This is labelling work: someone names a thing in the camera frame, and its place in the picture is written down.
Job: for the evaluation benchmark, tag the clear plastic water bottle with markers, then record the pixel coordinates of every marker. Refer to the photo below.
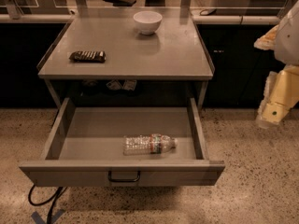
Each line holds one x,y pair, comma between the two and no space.
148,144

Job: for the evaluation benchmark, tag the grey top drawer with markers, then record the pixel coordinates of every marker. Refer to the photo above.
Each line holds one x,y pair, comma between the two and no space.
85,143

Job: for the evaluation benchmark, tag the round dark knob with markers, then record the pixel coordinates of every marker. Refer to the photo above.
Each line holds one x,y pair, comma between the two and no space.
89,83

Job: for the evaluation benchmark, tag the white ceramic bowl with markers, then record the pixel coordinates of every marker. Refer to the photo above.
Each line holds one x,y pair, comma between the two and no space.
147,22

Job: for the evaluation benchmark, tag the black office chair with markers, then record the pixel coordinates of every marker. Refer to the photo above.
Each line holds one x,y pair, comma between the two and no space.
121,3

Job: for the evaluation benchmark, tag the white tag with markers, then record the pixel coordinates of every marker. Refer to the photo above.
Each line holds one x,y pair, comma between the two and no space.
129,85
114,85

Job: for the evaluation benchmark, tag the dark striped snack bar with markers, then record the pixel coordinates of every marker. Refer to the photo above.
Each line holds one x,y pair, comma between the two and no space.
88,56

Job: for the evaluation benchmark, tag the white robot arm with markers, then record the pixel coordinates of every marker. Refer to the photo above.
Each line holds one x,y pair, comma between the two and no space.
286,49

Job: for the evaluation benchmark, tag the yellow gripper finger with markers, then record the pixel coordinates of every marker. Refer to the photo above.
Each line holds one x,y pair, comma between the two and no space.
267,41
280,95

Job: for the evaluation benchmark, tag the black drawer handle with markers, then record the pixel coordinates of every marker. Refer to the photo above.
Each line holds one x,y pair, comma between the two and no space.
123,177

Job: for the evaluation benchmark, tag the white tag left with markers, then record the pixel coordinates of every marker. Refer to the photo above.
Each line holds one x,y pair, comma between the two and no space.
114,85

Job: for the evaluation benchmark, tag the glass partition railing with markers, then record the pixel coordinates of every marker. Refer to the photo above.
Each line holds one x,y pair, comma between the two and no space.
203,11

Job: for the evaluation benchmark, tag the white tag right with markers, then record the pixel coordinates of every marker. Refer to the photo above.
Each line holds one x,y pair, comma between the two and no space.
129,85

